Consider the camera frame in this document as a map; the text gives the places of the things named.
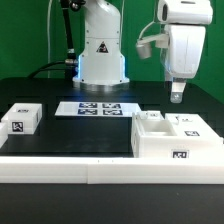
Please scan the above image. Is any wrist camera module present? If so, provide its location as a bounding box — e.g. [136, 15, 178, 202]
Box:
[136, 21, 169, 60]

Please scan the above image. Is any white cable on wall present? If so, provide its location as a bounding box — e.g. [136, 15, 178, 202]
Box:
[46, 0, 54, 79]

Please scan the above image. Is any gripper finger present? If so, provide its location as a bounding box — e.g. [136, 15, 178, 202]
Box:
[170, 80, 186, 103]

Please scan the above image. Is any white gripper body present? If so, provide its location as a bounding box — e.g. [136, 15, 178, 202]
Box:
[157, 0, 213, 80]

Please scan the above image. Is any white cabinet body box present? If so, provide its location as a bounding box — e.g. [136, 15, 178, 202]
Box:
[131, 112, 224, 159]

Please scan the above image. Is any small white cabinet top block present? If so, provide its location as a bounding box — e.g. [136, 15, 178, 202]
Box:
[1, 103, 42, 134]

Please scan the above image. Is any white marker base sheet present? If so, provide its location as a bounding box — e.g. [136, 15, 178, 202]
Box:
[55, 101, 140, 117]

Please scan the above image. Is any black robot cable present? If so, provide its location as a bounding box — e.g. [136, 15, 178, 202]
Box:
[27, 0, 86, 80]

